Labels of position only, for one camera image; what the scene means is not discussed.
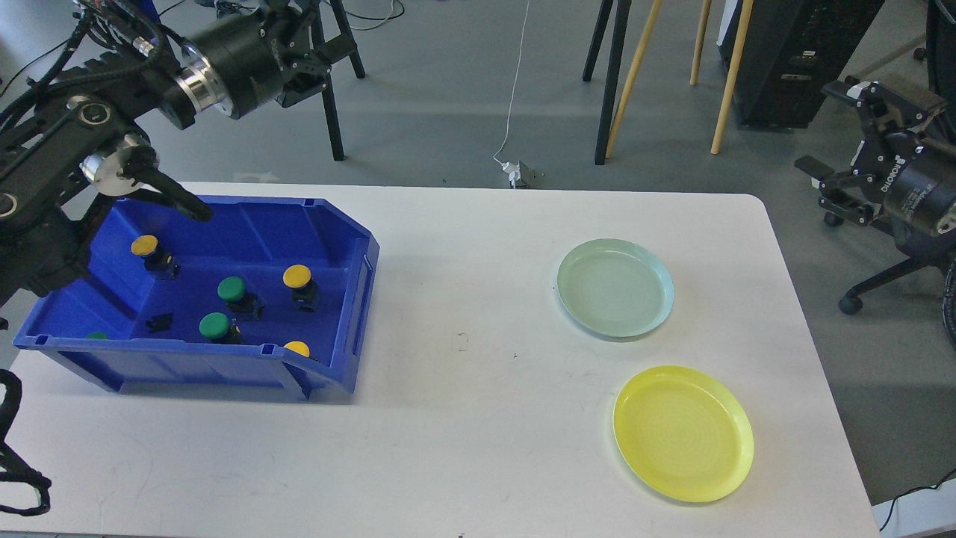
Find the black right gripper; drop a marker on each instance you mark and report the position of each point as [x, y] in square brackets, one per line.
[898, 166]

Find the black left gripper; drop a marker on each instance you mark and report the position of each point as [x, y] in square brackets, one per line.
[276, 53]

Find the green push button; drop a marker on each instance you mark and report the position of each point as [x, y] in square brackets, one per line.
[219, 329]
[239, 300]

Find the yellow push button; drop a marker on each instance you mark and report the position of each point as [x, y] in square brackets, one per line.
[304, 290]
[157, 260]

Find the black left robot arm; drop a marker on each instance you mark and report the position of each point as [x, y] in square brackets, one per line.
[71, 145]

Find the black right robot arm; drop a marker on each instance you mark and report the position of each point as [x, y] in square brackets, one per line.
[920, 251]

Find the light green plate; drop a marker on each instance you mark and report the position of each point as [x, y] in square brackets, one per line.
[615, 289]

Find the yellow push button front edge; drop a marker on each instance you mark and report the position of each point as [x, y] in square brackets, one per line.
[301, 349]

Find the yellow plate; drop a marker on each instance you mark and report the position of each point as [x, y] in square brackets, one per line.
[683, 434]

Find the black computer case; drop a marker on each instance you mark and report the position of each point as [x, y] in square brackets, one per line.
[793, 49]

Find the black office chair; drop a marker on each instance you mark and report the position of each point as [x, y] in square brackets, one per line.
[940, 58]

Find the blue plastic storage bin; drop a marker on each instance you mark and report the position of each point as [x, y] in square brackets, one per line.
[252, 237]

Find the black tripod right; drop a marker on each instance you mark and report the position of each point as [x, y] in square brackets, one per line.
[611, 16]

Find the white plug adapter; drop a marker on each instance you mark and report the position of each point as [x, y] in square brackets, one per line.
[519, 174]

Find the small black part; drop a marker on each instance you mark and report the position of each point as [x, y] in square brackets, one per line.
[160, 323]

